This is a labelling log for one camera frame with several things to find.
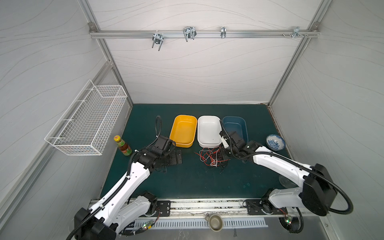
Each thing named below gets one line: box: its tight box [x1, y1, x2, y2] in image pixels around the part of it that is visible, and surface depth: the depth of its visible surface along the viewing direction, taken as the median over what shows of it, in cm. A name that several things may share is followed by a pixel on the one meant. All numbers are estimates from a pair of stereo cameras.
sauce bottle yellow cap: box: [113, 135, 133, 156], surface depth 84 cm
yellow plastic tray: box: [169, 115, 197, 148], surface depth 106 cm
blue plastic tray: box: [222, 116, 249, 143], surface depth 107 cm
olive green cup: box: [205, 213, 224, 232], surface depth 70 cm
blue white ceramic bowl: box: [266, 134, 286, 151], surface depth 98 cm
